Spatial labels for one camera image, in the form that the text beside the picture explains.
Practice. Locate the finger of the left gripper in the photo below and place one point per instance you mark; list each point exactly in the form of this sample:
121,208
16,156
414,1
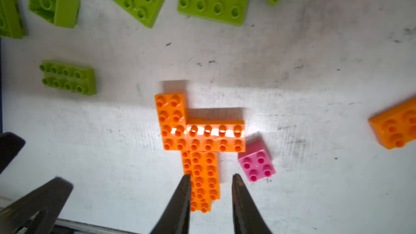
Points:
10,146
42,207

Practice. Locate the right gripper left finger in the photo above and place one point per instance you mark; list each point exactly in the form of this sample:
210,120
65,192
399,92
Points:
176,217

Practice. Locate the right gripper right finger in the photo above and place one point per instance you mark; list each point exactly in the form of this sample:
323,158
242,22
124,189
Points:
246,216

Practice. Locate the orange brick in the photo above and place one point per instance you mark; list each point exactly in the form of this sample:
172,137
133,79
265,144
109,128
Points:
202,205
395,127
172,116
216,136
204,172

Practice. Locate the pink small square brick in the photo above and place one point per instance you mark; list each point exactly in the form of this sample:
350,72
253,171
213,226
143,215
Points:
256,162

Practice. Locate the green brick lower left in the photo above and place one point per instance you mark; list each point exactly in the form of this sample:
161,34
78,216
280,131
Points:
68,77

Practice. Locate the green brick far left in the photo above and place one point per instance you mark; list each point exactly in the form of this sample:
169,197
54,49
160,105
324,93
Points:
11,20

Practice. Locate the small green square brick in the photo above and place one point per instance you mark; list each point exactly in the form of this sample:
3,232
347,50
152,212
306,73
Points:
59,13

